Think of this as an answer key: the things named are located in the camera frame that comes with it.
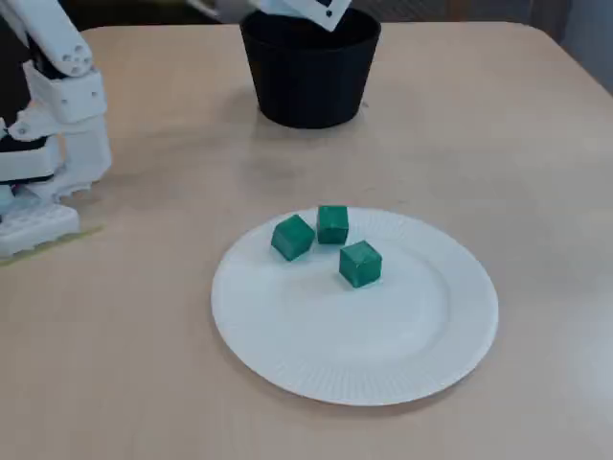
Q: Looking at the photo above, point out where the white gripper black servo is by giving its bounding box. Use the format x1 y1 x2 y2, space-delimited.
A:
248 0 353 34

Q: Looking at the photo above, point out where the green block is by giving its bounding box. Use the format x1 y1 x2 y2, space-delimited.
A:
269 214 317 264
316 204 350 245
338 239 384 290

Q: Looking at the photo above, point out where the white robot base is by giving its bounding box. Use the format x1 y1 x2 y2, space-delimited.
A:
0 133 81 259

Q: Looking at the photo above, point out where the black pot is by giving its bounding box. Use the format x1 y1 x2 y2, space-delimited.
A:
238 7 383 129

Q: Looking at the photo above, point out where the white paper plate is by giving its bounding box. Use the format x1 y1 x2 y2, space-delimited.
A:
210 205 500 407

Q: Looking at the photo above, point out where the green tape strip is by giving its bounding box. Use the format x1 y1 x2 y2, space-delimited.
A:
0 223 105 269

